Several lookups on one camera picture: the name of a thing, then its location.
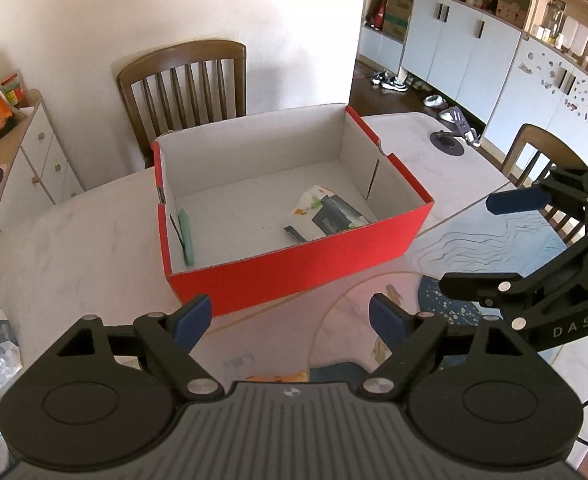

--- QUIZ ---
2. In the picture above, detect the brown wooden slatted chair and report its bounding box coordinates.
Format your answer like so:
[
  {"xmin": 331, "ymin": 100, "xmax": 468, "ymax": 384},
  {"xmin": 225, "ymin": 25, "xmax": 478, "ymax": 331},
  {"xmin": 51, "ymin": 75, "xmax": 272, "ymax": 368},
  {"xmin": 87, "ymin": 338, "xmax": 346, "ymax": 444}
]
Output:
[
  {"xmin": 116, "ymin": 39, "xmax": 248, "ymax": 168},
  {"xmin": 500, "ymin": 123, "xmax": 587, "ymax": 246}
]

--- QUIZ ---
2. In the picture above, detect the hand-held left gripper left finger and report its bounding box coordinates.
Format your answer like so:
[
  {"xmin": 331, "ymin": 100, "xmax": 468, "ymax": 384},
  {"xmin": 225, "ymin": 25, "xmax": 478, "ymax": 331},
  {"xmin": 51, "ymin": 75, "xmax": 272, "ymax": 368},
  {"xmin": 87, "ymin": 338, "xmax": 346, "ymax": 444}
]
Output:
[{"xmin": 56, "ymin": 294, "xmax": 225, "ymax": 402}]

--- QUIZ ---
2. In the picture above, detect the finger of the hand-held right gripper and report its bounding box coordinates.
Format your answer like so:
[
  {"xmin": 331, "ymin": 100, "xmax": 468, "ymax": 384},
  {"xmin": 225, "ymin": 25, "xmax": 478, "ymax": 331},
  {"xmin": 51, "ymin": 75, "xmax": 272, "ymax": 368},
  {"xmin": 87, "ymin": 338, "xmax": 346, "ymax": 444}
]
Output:
[
  {"xmin": 439, "ymin": 230, "xmax": 588, "ymax": 312},
  {"xmin": 485, "ymin": 164, "xmax": 588, "ymax": 248}
]

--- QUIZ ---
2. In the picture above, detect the printed clear table mat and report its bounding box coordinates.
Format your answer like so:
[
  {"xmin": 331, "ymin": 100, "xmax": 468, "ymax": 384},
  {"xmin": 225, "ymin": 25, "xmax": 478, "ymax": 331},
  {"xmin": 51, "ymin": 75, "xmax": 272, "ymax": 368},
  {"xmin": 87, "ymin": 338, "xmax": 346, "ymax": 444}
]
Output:
[{"xmin": 0, "ymin": 180, "xmax": 588, "ymax": 480}]

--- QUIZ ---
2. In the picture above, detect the white marble desktop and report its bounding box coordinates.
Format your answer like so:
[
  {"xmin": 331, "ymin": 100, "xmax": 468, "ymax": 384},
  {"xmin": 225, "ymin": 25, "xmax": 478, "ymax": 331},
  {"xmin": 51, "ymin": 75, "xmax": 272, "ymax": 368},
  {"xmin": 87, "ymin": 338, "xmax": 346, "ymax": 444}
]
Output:
[{"xmin": 0, "ymin": 110, "xmax": 588, "ymax": 480}]

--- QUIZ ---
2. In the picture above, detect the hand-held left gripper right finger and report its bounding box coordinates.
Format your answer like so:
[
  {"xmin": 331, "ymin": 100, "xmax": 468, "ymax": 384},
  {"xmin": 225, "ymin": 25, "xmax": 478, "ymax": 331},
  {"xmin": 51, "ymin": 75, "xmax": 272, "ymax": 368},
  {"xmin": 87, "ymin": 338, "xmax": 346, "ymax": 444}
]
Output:
[{"xmin": 358, "ymin": 294, "xmax": 526, "ymax": 402}]

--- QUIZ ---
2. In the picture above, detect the red bag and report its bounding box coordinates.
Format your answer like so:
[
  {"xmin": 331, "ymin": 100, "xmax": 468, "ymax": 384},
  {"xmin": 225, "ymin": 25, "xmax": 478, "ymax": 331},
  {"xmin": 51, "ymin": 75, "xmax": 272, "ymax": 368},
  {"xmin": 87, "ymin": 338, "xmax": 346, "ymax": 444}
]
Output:
[{"xmin": 366, "ymin": 0, "xmax": 387, "ymax": 28}]

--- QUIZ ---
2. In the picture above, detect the white door wall cabinet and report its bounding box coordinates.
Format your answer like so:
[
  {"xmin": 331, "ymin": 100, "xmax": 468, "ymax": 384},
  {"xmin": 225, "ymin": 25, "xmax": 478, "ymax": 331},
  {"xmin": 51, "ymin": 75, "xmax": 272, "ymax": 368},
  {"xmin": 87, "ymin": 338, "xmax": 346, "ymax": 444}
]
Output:
[{"xmin": 356, "ymin": 0, "xmax": 588, "ymax": 181}]

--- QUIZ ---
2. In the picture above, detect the red lid jar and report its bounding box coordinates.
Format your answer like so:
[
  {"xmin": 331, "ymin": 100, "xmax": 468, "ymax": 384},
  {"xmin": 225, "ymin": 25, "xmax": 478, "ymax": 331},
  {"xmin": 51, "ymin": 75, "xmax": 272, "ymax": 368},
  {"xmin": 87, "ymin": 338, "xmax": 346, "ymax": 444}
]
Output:
[{"xmin": 0, "ymin": 74, "xmax": 27, "ymax": 107}]

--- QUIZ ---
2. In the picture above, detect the light green pen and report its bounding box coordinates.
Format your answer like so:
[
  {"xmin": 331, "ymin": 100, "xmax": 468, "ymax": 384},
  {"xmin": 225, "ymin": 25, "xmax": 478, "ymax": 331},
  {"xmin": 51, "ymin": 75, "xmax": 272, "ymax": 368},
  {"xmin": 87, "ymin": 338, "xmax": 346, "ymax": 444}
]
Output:
[{"xmin": 176, "ymin": 209, "xmax": 195, "ymax": 267}]

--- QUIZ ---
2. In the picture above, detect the white green snack packet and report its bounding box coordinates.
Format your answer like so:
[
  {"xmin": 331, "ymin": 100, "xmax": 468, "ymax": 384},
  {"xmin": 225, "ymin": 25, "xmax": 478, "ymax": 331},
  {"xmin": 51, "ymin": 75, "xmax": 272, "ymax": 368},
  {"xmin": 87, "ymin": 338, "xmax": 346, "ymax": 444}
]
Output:
[{"xmin": 284, "ymin": 185, "xmax": 379, "ymax": 246}]

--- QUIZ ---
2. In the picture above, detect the white sideboard with drawers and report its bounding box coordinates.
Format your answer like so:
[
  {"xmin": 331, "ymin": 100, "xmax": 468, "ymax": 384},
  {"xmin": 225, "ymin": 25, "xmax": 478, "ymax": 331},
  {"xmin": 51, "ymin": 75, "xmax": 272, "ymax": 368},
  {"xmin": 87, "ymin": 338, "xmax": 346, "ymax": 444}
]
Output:
[{"xmin": 0, "ymin": 89, "xmax": 85, "ymax": 251}]

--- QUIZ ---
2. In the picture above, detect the red cardboard box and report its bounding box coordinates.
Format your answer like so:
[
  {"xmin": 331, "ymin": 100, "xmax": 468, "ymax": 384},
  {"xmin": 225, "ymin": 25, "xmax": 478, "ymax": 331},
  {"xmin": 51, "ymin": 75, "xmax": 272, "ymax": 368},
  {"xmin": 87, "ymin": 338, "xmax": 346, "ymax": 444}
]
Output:
[{"xmin": 151, "ymin": 103, "xmax": 435, "ymax": 318}]

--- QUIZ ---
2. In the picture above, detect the brown cardboard carton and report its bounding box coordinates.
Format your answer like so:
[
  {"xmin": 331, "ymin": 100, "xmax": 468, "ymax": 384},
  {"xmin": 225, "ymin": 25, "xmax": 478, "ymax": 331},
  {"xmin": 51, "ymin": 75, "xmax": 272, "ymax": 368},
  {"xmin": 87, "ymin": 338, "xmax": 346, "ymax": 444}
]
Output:
[{"xmin": 381, "ymin": 0, "xmax": 412, "ymax": 41}]

